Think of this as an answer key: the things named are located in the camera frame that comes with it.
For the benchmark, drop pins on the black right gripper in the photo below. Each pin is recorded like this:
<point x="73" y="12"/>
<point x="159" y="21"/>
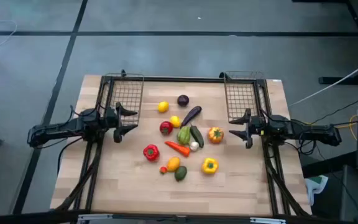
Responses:
<point x="256" y="126"/>

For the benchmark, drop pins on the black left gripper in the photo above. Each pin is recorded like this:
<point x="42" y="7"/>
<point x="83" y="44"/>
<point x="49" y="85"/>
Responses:
<point x="110" y="119"/>

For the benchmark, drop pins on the orange tomato with green stem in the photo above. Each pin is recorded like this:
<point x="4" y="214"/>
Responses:
<point x="215" y="135"/>

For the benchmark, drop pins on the yellow lemon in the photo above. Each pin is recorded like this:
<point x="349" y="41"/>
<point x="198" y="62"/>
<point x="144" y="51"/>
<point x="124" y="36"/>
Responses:
<point x="175" y="121"/>
<point x="163" y="106"/>

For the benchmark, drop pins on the red bell pepper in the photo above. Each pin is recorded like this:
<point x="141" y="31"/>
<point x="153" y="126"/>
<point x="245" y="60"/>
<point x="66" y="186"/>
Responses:
<point x="151" y="152"/>

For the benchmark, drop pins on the red apple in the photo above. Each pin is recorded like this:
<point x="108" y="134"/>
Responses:
<point x="166" y="127"/>

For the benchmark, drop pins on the dark green cucumber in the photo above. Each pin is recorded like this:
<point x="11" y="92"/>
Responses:
<point x="196" y="136"/>

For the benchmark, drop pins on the yellow bell pepper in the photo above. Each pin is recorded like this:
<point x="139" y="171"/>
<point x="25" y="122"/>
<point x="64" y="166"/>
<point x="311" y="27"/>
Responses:
<point x="210" y="165"/>

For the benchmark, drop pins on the white garlic bulb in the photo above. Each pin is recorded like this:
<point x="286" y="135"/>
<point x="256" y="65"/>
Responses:
<point x="194" y="146"/>

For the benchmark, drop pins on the long purple eggplant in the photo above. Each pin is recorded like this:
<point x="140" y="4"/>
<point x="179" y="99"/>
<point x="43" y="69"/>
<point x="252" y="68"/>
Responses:
<point x="191" y="115"/>

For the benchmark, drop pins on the orange carrot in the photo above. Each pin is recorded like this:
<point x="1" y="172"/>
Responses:
<point x="178" y="148"/>

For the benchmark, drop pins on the light green chayote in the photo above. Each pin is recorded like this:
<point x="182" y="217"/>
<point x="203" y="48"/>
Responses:
<point x="183" y="135"/>

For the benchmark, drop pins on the round purple onion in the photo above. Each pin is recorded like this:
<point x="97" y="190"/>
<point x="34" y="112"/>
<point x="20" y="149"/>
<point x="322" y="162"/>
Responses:
<point x="183" y="100"/>

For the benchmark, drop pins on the small red strawberry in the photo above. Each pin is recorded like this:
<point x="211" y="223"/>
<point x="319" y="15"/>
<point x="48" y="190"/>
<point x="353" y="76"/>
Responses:
<point x="163" y="170"/>

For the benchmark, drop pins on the orange-yellow mango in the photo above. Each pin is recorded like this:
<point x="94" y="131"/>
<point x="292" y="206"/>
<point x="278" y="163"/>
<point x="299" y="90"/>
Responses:
<point x="173" y="164"/>

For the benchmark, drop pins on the green avocado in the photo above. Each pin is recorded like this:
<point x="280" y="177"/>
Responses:
<point x="181" y="173"/>

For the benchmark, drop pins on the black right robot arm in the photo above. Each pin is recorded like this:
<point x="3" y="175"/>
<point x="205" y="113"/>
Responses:
<point x="315" y="132"/>

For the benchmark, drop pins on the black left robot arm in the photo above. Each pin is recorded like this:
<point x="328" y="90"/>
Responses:
<point x="57" y="129"/>

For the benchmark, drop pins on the black basket clamp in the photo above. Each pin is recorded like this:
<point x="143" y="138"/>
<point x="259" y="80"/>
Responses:
<point x="223" y="75"/>
<point x="123" y="73"/>

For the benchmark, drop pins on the white and green cloth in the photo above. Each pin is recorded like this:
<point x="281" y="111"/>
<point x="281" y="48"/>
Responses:
<point x="315" y="185"/>

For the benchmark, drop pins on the black mounting beam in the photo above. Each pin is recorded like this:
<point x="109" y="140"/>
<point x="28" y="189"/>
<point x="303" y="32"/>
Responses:
<point x="26" y="217"/>

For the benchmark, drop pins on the black metal table frame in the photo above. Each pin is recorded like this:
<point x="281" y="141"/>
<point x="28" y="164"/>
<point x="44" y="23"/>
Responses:
<point x="182" y="79"/>

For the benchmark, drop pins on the white metal bracket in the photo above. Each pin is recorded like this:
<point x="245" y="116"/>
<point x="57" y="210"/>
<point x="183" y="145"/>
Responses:
<point x="95" y="216"/>
<point x="266" y="220"/>

